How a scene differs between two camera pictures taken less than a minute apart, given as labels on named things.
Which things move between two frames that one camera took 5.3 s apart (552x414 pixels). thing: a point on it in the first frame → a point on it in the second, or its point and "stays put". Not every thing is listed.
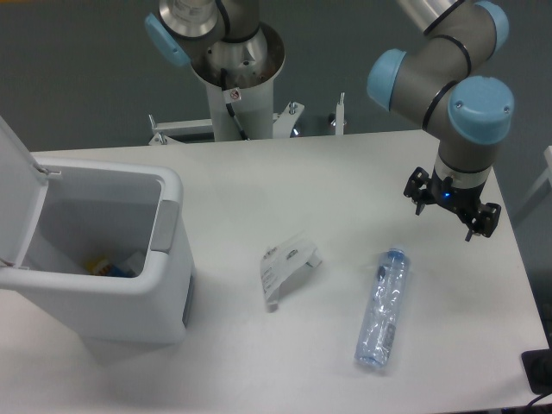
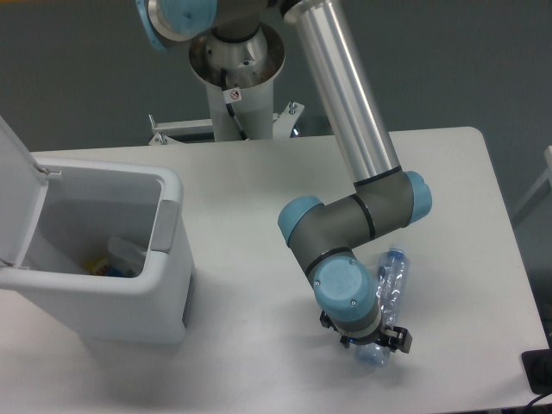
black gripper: (460, 201) → (400, 338)
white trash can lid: (23, 185) stays put
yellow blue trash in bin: (98, 266) stays put
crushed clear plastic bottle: (381, 309) stays put
